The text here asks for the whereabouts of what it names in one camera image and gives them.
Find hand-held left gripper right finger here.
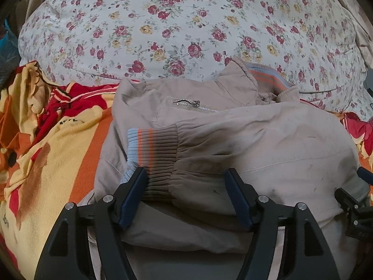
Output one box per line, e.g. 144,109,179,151
224,168,341,280

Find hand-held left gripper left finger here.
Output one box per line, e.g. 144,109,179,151
38,167,149,280

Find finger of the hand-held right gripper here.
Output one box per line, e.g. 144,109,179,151
357,166,373,186
334,187,373,241

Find beige zip jacket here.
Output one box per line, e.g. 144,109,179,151
79,56,370,257

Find orange yellow printed blanket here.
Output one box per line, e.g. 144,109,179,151
0,61,140,280

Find floral white pillow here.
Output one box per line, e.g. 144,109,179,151
18,0,370,117

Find teal cloth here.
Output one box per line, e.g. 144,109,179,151
0,17,19,75

